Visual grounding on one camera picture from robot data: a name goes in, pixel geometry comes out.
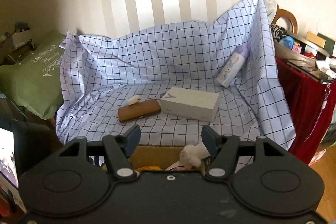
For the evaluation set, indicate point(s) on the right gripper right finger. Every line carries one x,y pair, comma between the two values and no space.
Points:
223,150

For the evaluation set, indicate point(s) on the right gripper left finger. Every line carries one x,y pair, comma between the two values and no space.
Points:
118,149

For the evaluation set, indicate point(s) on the white bunny plush toy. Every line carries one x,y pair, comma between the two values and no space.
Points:
190,156

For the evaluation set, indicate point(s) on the woven lined basket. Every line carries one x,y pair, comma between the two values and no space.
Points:
154,158

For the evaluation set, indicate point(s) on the white phone box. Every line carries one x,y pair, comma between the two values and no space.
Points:
189,103

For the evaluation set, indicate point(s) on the brown leather case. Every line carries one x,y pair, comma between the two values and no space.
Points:
138,110

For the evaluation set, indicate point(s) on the small white plush piece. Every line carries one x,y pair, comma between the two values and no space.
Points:
134,99

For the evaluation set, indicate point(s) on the purple cartoon bottle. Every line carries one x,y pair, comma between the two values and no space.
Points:
233,65

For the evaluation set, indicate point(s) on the blue checked cloth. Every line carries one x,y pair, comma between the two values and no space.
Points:
98,75

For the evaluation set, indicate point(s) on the red draped side table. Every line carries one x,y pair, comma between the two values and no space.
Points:
311,103

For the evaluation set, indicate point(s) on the green printed cushion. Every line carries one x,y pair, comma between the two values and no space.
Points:
34,82

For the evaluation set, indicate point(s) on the lit screen device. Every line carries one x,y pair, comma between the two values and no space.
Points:
7,157

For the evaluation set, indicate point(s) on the wooden chair back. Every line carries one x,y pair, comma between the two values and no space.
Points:
287,16

